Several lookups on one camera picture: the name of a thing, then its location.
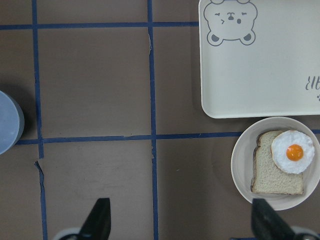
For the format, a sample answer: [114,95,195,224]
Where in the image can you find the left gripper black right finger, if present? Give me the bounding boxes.
[251,198,298,240]

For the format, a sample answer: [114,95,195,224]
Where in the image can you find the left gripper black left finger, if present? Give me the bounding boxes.
[79,198,111,240]

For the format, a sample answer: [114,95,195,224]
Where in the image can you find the cream round plate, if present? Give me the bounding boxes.
[230,116,320,211]

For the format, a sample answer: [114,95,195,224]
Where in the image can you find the bread slice under egg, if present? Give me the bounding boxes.
[250,130,304,195]

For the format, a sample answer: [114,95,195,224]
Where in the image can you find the fried egg toy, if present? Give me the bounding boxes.
[270,130,315,174]

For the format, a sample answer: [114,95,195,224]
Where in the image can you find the blue bowl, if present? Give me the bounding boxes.
[0,91,25,154]

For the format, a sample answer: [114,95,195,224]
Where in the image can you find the cream bear tray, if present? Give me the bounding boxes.
[198,0,320,119]

